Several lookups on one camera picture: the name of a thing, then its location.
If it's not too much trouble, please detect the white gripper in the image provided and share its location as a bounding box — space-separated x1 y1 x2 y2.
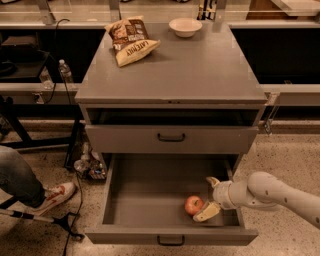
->
193 177 250 222

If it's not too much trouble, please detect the red apple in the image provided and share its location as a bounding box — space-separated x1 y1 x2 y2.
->
184 195 204 216

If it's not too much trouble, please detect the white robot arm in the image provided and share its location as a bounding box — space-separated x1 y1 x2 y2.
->
193 172 320 229

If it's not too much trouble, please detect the open grey bottom drawer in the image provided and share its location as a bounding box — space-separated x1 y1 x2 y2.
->
86 154 258 246

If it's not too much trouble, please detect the grey drawer cabinet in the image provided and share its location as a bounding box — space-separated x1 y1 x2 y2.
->
76 23 266 166

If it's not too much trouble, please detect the closed grey upper drawer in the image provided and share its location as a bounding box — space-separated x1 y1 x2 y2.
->
85 125 258 154

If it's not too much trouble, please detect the pile of small clutter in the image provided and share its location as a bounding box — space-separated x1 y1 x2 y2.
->
74 142 106 180

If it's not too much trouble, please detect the black white stand leg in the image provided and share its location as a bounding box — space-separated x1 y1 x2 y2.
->
0 197 85 241

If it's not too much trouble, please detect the white red sneaker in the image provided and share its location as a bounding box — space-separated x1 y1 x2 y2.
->
27 182 76 216

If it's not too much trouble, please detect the white bowl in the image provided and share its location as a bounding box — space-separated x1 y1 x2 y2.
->
169 18 202 38

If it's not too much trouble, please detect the chips bag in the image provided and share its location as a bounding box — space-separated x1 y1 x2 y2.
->
105 16 160 67

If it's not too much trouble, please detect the clear water bottle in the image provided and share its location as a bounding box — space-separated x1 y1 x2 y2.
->
59 59 74 84

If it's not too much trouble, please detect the jeans leg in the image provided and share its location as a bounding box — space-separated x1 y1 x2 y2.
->
0 146 45 208

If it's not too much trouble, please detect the black table frame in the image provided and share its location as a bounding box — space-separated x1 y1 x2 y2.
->
0 49 84 169

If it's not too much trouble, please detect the black cable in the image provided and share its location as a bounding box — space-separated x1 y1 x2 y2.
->
49 18 84 256

